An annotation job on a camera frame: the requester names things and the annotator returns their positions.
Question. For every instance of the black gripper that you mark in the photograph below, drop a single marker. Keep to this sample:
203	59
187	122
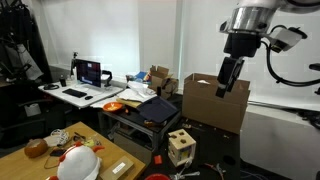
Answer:
242	45

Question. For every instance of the plain silver fork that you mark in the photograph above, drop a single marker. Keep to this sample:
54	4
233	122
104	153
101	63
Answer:
193	173

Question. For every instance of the silver fork with white tape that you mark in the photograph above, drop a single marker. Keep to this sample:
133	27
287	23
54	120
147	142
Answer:
188	163

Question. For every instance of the white packing paper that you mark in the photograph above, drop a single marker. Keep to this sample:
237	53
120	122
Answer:
203	81

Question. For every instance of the large cardboard box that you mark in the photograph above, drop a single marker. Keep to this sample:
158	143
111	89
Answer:
206	110

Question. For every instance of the small open cardboard box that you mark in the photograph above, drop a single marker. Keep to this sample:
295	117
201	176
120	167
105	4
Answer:
160	80

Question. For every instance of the dark blue bin lid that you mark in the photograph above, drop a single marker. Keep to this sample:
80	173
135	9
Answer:
156	110

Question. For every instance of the white cabinet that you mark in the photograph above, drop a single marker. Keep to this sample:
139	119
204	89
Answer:
276	143

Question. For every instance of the blue bag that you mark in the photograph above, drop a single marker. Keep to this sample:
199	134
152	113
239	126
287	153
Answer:
141	76

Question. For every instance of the wooden shape sorter cube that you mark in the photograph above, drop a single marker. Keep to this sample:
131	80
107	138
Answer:
181	148

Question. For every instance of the white plastic bag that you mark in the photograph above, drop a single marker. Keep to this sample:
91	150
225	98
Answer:
136	91

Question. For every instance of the tan folder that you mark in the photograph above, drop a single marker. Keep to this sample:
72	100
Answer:
128	103

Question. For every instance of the black metal cart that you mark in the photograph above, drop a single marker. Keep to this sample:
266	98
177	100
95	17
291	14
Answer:
133	118

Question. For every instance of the small orange block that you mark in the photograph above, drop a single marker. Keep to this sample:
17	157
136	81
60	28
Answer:
158	159

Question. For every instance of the black headset stand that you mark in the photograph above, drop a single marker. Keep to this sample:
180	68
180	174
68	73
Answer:
109	75

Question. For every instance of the orange bowl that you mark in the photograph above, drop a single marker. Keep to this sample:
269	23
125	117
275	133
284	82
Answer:
113	107

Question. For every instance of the red plastic bowl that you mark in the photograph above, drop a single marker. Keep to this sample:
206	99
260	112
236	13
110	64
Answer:
157	177

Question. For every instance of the white desk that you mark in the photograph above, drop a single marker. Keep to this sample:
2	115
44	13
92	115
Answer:
100	93

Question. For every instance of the black computer mouse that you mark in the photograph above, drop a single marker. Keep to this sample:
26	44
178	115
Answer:
89	97

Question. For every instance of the flat cardboard box white label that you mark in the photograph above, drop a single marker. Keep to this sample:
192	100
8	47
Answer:
116	168

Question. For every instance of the black keyboard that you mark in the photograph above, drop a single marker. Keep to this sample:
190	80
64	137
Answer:
75	93

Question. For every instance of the black webcam tripod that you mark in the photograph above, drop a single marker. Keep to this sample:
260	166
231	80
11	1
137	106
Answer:
72	65

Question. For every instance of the green yellow toy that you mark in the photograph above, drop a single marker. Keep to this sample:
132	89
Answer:
90	143

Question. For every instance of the black cup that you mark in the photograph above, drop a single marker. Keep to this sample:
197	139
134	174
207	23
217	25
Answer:
63	81

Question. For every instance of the white patterned cloth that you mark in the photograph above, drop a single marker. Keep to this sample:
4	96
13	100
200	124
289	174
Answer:
58	136

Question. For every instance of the black headphones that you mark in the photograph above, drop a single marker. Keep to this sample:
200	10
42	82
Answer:
45	87

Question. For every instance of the black phone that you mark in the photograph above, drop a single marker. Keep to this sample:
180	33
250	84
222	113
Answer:
57	152

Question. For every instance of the white paper bag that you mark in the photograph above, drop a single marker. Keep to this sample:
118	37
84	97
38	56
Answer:
32	110

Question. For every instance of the grey fabric panel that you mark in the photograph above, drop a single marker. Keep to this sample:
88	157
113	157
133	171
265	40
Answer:
26	63

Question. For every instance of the black office chair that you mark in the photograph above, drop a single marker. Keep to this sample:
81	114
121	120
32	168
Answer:
33	126

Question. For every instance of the brown ball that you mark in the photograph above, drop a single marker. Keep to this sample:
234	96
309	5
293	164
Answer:
35	148

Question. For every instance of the black hanging cloth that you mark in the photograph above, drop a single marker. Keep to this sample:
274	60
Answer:
13	20

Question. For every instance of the wooden table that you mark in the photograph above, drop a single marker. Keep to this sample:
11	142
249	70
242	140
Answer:
20	166

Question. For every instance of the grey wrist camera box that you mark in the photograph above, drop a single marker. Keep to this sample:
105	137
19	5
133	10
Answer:
285	38

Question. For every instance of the black camera stand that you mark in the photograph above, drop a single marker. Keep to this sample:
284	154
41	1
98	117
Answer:
316	66

